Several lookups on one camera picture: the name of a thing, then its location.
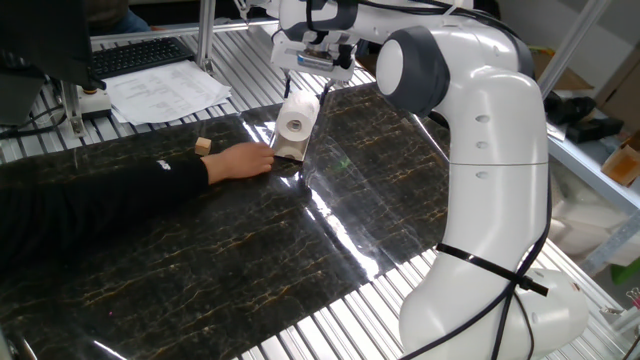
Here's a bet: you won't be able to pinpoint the black computer monitor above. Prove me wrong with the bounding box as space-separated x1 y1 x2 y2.
0 0 108 92

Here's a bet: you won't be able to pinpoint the seated person in jeans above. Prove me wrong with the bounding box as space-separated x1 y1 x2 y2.
83 0 152 37

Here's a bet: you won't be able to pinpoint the person's bare hand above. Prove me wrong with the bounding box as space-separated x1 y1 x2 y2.
201 141 277 186

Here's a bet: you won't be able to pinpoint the grey wrist bracket blue ends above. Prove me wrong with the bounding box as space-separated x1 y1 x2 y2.
296 50 337 73

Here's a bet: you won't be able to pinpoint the horizontal aluminium frame rail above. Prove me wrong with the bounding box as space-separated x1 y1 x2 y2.
89 19 274 46

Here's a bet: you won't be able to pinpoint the small brown cardboard box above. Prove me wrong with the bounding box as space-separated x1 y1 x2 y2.
601 132 640 189

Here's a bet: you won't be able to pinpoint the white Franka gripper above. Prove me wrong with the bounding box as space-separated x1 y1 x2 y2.
270 31 358 108

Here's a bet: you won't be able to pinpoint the black marble pattern mat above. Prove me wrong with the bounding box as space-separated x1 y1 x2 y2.
0 81 454 360

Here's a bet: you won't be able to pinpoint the vertical aluminium frame post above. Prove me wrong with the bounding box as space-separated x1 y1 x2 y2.
195 0 218 74

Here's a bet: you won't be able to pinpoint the white paper roll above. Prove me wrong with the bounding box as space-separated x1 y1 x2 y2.
274 89 322 142

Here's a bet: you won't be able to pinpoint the black devices on shelf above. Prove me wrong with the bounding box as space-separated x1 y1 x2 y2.
543 93 625 145

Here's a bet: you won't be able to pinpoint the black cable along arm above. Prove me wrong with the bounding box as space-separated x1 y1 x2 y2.
399 174 554 360

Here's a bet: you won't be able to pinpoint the stack of printed papers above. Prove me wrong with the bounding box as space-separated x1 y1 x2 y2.
102 59 233 126

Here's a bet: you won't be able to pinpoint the short aluminium stand post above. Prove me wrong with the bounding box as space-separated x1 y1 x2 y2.
59 80 87 139

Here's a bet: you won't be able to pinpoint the black computer keyboard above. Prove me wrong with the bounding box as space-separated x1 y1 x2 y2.
91 36 197 81

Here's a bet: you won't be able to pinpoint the forearm in black sleeve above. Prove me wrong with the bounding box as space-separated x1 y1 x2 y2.
0 156 211 274

